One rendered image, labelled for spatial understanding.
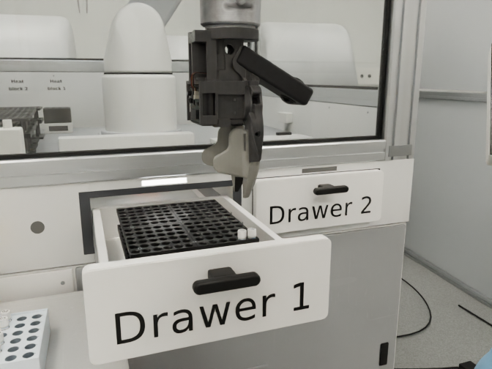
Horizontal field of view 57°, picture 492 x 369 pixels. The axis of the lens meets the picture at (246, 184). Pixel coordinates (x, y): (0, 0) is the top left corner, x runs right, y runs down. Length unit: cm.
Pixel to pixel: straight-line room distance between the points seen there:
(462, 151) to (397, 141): 164
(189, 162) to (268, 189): 16
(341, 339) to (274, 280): 58
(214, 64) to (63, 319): 45
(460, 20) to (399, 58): 173
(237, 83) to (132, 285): 26
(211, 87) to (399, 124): 56
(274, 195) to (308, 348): 38
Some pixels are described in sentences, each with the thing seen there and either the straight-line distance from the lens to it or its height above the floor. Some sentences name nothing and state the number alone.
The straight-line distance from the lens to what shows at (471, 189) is 262.
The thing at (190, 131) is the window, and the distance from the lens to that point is 84.
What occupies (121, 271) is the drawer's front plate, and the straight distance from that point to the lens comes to 50.
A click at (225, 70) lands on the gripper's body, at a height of 113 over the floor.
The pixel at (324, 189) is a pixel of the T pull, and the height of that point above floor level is 91.
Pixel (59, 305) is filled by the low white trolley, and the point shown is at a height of 76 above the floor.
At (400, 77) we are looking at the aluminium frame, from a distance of 101.
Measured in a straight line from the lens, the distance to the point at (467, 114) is 263.
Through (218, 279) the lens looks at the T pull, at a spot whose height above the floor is 91.
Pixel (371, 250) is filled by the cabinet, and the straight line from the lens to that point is 106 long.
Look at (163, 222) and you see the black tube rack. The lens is 71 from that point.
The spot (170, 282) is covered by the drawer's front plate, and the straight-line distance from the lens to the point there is 51.
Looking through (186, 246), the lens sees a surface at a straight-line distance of 62.
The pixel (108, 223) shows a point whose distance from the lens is 85.
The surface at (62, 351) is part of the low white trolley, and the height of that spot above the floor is 76.
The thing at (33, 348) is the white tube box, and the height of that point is 80.
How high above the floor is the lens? 112
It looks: 13 degrees down
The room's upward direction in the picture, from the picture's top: straight up
